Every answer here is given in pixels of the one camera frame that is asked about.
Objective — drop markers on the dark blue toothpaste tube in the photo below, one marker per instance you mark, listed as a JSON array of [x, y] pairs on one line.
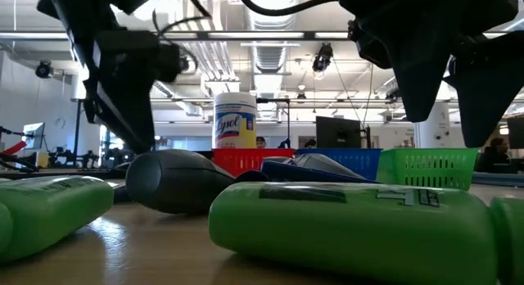
[[311, 174]]

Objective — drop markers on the black support post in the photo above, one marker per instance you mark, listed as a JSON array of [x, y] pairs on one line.
[[77, 133]]

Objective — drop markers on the black ceiling spotlight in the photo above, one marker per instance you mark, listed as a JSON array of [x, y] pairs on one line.
[[43, 69]]

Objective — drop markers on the blue plastic basket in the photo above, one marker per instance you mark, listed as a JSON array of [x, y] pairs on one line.
[[360, 160]]

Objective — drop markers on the red plastic basket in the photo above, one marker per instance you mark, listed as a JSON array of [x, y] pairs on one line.
[[245, 160]]

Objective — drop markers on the grey flat toiletry pack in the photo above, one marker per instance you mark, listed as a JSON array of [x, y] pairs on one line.
[[323, 162]]

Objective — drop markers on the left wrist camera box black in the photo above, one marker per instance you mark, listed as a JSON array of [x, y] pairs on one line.
[[135, 55]]

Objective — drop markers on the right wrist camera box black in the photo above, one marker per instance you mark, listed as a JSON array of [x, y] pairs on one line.
[[370, 45]]

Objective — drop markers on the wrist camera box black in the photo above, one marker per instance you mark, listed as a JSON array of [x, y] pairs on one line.
[[370, 45], [135, 55]]

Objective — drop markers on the silver-framed computer monitor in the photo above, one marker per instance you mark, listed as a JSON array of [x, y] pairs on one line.
[[34, 135]]

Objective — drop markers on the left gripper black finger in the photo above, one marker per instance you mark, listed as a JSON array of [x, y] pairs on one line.
[[131, 117]]

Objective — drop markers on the black computer monitor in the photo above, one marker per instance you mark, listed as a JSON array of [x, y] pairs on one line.
[[337, 132]]

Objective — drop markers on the silver ventilation duct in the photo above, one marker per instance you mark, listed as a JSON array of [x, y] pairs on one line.
[[270, 39]]

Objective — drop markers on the black deodorant bottle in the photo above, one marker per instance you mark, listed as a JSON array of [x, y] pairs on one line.
[[176, 182]]

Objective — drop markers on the white round pillar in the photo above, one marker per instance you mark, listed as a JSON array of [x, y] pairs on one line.
[[434, 129]]

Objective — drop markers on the green plastic basket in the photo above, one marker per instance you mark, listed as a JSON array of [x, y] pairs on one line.
[[425, 168]]

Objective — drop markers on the green toiletry bottle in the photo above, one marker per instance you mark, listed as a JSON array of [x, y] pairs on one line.
[[49, 211], [348, 232]]

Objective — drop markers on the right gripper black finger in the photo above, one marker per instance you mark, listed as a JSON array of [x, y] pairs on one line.
[[421, 88], [487, 96]]

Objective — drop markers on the overhead frame beam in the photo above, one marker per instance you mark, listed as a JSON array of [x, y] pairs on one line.
[[254, 35]]

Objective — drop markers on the person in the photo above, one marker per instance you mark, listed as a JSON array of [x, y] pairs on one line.
[[260, 142], [495, 154], [310, 143]]

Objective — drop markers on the overhead black camera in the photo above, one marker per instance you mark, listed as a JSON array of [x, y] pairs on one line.
[[322, 57]]

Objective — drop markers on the Lysol wipes canister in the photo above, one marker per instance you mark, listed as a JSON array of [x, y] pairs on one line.
[[234, 121]]

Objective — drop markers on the dark computer monitor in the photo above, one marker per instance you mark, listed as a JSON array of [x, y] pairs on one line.
[[516, 133]]

